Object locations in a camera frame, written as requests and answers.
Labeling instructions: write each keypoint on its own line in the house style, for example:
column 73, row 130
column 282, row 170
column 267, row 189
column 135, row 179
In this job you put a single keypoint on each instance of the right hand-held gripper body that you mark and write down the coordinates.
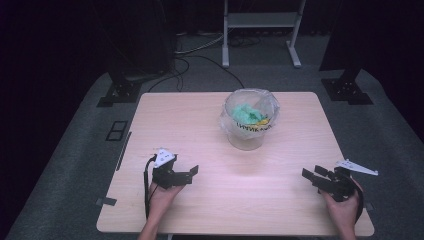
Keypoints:
column 340, row 186

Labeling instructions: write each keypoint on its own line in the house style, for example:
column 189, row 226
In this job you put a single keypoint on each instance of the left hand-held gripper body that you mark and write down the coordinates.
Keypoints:
column 164, row 173

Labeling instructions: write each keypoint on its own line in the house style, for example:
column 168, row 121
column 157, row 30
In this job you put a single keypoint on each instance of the person's right hand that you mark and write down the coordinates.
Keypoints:
column 345, row 211

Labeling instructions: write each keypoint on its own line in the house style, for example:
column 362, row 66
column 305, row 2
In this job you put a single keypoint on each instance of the person's left hand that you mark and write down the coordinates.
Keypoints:
column 162, row 200

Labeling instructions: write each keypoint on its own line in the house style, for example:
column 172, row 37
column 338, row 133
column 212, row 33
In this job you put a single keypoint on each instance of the grey tape piece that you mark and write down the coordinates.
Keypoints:
column 106, row 201
column 369, row 206

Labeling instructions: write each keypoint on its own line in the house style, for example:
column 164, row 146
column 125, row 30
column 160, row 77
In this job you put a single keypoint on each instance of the clear bin with plastic bag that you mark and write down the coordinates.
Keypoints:
column 248, row 136

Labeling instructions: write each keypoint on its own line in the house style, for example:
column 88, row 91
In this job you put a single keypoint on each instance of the yellow wrapper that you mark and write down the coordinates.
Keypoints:
column 263, row 121

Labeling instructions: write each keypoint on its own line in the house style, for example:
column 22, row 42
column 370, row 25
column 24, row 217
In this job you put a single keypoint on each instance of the green crumpled wrapper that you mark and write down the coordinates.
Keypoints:
column 246, row 114

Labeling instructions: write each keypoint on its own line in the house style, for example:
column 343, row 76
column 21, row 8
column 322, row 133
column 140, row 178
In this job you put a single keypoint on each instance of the black stand base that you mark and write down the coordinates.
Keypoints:
column 120, row 93
column 346, row 90

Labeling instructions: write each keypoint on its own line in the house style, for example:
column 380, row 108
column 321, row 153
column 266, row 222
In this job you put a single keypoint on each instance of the dark equipment case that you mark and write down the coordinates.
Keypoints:
column 143, row 40

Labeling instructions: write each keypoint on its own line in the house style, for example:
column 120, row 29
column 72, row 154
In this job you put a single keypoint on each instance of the white metal stand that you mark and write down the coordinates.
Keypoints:
column 263, row 20

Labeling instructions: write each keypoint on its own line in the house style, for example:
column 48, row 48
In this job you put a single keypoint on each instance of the black floor socket frame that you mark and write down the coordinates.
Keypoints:
column 117, row 130

